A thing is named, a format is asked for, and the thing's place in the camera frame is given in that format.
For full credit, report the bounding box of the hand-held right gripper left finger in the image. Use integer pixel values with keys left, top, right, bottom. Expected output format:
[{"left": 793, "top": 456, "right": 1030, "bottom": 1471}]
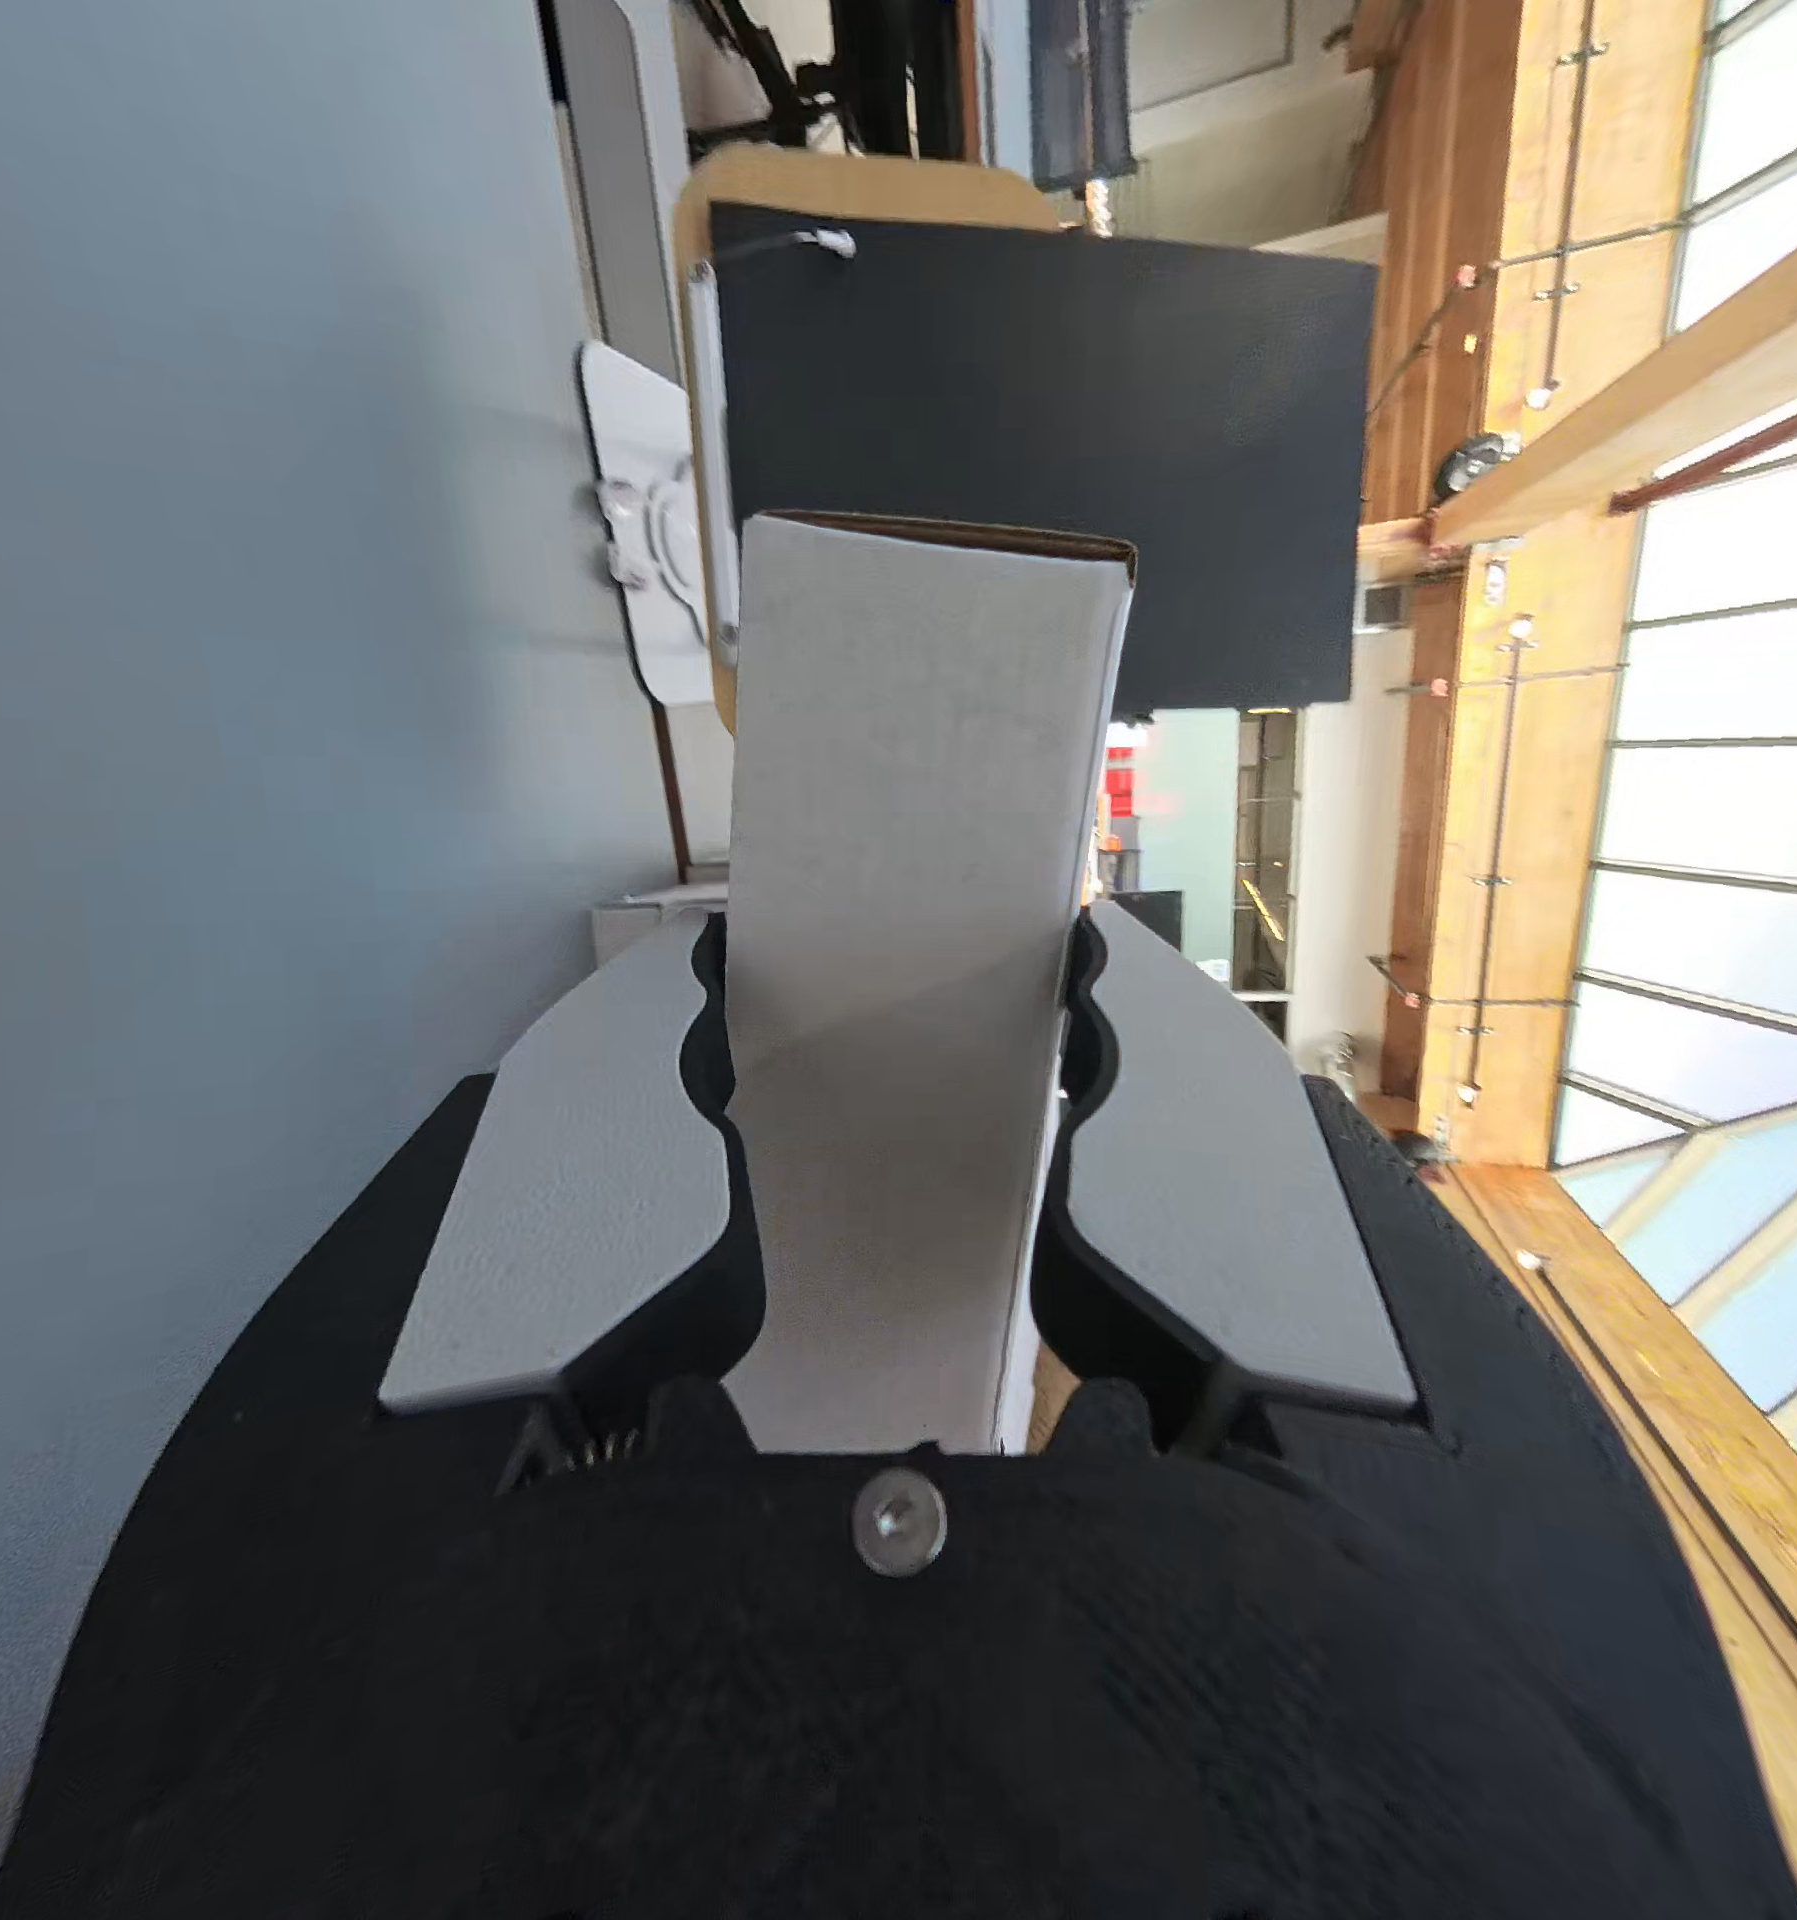
[{"left": 376, "top": 906, "right": 772, "bottom": 1451}]

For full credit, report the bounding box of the grey rounded divider panel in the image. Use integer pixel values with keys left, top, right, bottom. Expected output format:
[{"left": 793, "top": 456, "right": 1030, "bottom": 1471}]
[{"left": 550, "top": 0, "right": 692, "bottom": 386}]

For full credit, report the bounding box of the black wood-framed divider panel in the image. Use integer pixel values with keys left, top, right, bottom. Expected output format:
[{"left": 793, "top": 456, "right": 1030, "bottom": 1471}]
[{"left": 677, "top": 150, "right": 1383, "bottom": 741}]

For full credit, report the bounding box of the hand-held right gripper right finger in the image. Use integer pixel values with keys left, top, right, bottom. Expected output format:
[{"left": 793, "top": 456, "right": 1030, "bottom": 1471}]
[{"left": 1030, "top": 902, "right": 1422, "bottom": 1460}]

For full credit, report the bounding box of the white metal panel stand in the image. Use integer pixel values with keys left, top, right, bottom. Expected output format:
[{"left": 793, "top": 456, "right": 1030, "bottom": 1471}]
[{"left": 579, "top": 259, "right": 742, "bottom": 709}]

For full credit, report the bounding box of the small clear wrapper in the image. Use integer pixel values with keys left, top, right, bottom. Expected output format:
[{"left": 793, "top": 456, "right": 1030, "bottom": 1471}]
[{"left": 592, "top": 475, "right": 663, "bottom": 590}]

